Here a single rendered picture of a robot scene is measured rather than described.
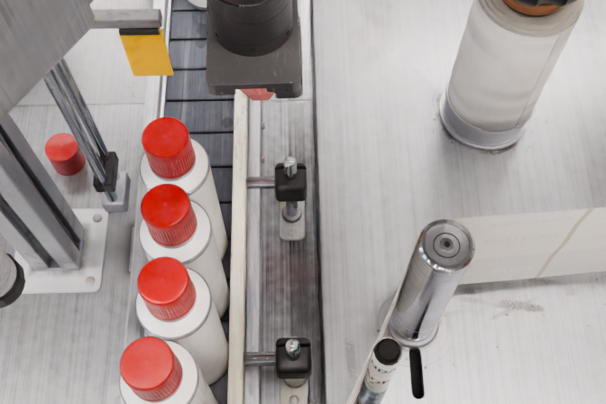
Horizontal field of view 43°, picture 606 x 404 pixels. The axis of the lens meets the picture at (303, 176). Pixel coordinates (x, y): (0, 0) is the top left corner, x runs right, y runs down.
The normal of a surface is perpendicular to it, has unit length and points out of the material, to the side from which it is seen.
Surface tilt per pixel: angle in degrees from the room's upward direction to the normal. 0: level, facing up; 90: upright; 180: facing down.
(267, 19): 91
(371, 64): 0
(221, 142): 0
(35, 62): 90
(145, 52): 90
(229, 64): 1
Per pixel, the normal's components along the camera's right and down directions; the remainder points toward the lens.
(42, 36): 0.83, 0.50
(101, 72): 0.00, -0.45
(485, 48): -0.73, 0.59
